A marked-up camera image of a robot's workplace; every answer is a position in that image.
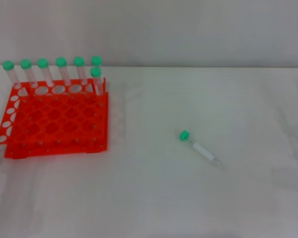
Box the green capped labelled test tube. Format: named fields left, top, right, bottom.
left=179, top=129, right=227, bottom=172

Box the orange test tube rack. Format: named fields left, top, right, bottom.
left=0, top=77, right=110, bottom=159

